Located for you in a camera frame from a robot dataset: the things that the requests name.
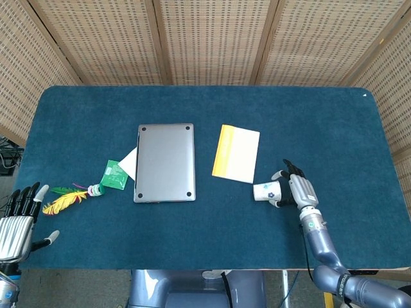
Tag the white cup with flower print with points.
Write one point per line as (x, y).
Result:
(265, 191)

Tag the yellow green feather shuttlecock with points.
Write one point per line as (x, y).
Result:
(64, 200)

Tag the dark blue table mat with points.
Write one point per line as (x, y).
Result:
(205, 106)

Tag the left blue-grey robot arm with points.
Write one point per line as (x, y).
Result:
(8, 285)

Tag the yellow floor tape strip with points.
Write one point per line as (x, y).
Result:
(328, 300)

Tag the green printed packet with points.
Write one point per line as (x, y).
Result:
(112, 176)

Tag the yellow and white booklet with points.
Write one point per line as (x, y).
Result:
(237, 154)

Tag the white paper sheet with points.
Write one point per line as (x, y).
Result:
(130, 162)

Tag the grey closed laptop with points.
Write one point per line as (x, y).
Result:
(165, 163)

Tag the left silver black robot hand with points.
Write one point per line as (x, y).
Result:
(14, 231)

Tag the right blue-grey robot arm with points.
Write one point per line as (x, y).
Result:
(324, 250)

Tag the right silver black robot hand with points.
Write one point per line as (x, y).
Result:
(302, 191)

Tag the blue-grey robot torso base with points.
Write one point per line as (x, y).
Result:
(186, 288)

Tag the metal table leg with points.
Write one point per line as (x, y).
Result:
(285, 288)

